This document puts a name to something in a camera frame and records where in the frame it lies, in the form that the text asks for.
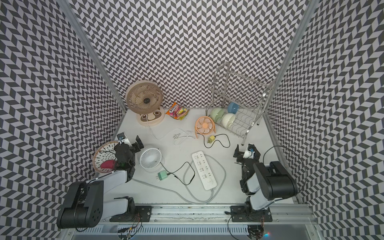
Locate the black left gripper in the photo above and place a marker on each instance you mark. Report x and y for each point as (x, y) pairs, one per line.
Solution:
(137, 148)

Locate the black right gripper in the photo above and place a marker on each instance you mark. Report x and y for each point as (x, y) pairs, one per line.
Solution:
(240, 154)

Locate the yellow plug adapter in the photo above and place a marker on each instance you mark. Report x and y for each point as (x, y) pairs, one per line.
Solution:
(211, 139)

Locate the white power strip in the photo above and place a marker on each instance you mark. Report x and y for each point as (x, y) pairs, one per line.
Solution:
(205, 173)

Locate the green plug adapter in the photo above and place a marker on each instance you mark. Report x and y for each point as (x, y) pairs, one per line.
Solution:
(162, 175)

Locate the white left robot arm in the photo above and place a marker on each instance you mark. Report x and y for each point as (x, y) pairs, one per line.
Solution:
(84, 204)

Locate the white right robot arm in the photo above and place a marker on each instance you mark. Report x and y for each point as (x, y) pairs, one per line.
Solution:
(263, 184)

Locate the small white desk fan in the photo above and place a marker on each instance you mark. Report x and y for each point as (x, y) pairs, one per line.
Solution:
(150, 159)

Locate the small orange desk fan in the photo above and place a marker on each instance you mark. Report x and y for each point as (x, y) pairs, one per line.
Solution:
(204, 126)

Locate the beige panda desk fan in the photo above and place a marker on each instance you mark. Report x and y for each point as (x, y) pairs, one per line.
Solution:
(145, 99)

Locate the woven patterned basket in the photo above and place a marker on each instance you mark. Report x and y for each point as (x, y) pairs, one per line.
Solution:
(104, 153)

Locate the pink object in basket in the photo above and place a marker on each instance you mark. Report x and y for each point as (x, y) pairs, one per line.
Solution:
(109, 164)

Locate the cream ceramic bowl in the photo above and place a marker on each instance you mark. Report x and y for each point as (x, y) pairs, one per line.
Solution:
(227, 120)

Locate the green ceramic bowl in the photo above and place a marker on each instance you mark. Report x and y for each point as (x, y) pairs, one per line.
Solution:
(217, 114)

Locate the silver metal dish rack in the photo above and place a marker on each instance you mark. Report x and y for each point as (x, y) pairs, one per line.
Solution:
(251, 95)

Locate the colourful snack bag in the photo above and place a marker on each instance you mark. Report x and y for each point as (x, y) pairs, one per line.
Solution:
(177, 111)

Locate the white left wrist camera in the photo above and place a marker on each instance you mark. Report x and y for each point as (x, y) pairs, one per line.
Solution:
(123, 139)

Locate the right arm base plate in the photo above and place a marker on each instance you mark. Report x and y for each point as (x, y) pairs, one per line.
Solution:
(240, 214)

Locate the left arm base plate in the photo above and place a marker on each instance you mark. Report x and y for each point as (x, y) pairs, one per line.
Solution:
(141, 214)

